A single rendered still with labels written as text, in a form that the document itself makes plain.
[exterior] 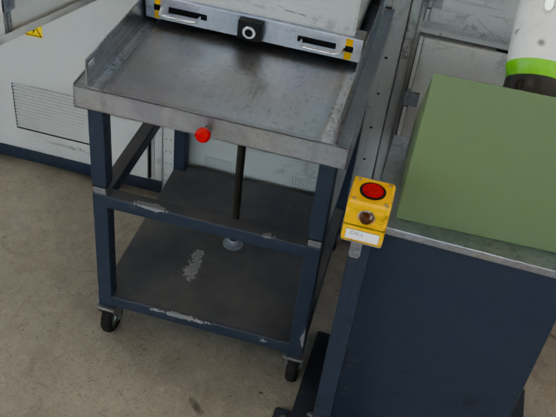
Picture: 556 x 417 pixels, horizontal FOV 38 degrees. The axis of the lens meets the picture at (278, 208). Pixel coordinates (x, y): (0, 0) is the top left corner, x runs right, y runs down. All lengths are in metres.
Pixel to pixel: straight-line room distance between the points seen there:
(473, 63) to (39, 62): 1.35
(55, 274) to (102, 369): 0.40
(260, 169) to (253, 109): 0.89
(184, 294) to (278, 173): 0.59
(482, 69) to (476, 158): 0.75
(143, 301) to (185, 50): 0.70
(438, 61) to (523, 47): 0.70
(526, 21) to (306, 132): 0.49
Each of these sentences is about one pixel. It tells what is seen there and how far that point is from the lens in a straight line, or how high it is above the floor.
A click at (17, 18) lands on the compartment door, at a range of 2.07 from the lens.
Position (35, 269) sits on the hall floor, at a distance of 2.61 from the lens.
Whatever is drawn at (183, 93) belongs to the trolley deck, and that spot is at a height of 0.85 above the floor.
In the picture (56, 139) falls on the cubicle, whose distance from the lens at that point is 2.88.
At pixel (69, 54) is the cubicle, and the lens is 2.66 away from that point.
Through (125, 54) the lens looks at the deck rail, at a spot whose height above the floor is 0.85.
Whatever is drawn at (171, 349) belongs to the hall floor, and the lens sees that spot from 2.37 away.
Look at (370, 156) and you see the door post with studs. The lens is 2.54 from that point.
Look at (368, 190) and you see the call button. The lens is 1.50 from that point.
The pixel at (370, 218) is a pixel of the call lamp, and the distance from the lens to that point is 1.49.
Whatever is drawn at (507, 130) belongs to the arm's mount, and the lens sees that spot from 1.57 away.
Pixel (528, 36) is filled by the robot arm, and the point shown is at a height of 1.13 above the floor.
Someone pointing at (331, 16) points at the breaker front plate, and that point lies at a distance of 1.94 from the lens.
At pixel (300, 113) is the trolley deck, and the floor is 0.85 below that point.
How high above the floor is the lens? 1.83
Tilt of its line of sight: 40 degrees down
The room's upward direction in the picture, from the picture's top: 8 degrees clockwise
